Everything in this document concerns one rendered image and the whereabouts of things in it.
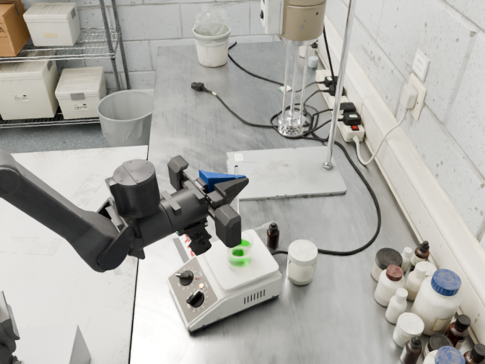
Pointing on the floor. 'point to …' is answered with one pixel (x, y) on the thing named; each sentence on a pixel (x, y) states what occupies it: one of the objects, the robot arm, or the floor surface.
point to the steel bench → (147, 314)
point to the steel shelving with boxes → (37, 18)
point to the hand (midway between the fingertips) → (229, 186)
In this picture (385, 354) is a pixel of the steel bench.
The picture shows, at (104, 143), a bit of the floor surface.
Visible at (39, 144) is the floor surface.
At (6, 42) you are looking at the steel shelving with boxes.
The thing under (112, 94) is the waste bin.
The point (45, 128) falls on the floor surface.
